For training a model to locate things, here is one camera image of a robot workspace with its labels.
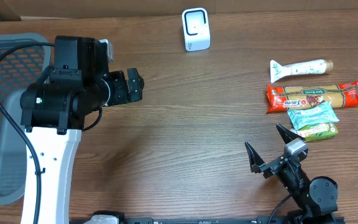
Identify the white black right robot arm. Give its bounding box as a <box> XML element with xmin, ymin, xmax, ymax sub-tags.
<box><xmin>245</xmin><ymin>124</ymin><xmax>344</xmax><ymax>223</ymax></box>

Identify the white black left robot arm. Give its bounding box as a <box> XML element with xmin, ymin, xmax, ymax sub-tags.
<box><xmin>20</xmin><ymin>36</ymin><xmax>144</xmax><ymax>223</ymax></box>

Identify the white barcode scanner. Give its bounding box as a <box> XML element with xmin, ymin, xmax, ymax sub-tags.
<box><xmin>181</xmin><ymin>7</ymin><xmax>211</xmax><ymax>52</ymax></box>

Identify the teal snack packet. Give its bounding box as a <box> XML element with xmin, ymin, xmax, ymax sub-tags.
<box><xmin>287</xmin><ymin>102</ymin><xmax>339</xmax><ymax>130</ymax></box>

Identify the brown cardboard backboard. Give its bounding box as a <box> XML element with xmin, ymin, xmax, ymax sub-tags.
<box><xmin>0</xmin><ymin>0</ymin><xmax>358</xmax><ymax>21</ymax></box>

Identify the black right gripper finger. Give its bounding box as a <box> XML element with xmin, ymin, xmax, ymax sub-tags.
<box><xmin>276</xmin><ymin>124</ymin><xmax>305</xmax><ymax>144</ymax></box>
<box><xmin>245</xmin><ymin>141</ymin><xmax>265</xmax><ymax>174</ymax></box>

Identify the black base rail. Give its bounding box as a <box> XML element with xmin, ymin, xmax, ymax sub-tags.
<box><xmin>68</xmin><ymin>210</ymin><xmax>346</xmax><ymax>224</ymax></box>

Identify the red orange pasta packet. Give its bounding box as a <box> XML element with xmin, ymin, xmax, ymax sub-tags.
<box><xmin>267</xmin><ymin>81</ymin><xmax>358</xmax><ymax>113</ymax></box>

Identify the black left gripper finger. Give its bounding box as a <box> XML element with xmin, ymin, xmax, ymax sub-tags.
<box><xmin>127</xmin><ymin>68</ymin><xmax>137</xmax><ymax>102</ymax></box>
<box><xmin>132</xmin><ymin>68</ymin><xmax>144</xmax><ymax>101</ymax></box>

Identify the white tube gold cap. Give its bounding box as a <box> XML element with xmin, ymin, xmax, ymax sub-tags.
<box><xmin>270</xmin><ymin>59</ymin><xmax>334</xmax><ymax>83</ymax></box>

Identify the green tea packet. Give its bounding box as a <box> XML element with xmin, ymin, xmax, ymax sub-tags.
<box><xmin>290</xmin><ymin>123</ymin><xmax>338</xmax><ymax>142</ymax></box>

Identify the grey plastic mesh basket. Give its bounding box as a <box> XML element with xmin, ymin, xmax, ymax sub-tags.
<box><xmin>0</xmin><ymin>33</ymin><xmax>51</xmax><ymax>205</ymax></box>

